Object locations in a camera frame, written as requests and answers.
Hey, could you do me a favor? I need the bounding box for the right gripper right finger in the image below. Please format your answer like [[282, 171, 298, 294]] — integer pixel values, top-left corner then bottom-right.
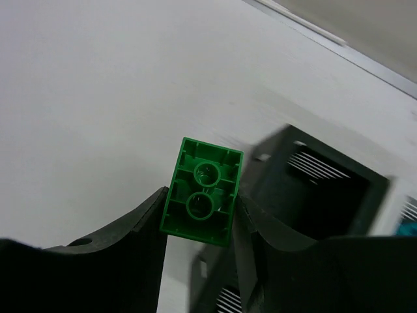
[[233, 195, 416, 312]]

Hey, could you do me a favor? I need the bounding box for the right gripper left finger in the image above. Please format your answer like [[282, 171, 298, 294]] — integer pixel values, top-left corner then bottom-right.
[[1, 187, 168, 312]]

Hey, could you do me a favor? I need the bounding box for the white two-cell container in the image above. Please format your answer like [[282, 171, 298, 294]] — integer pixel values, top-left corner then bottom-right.
[[368, 177, 416, 236]]

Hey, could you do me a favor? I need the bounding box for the small green lego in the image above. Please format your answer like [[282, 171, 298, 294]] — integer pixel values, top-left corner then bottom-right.
[[160, 137, 244, 247]]

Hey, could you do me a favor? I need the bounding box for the teal curved lego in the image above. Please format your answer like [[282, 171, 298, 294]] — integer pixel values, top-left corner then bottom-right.
[[396, 222, 417, 237]]

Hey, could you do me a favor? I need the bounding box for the black two-cell container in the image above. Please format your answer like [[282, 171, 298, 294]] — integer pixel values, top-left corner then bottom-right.
[[189, 125, 390, 312]]

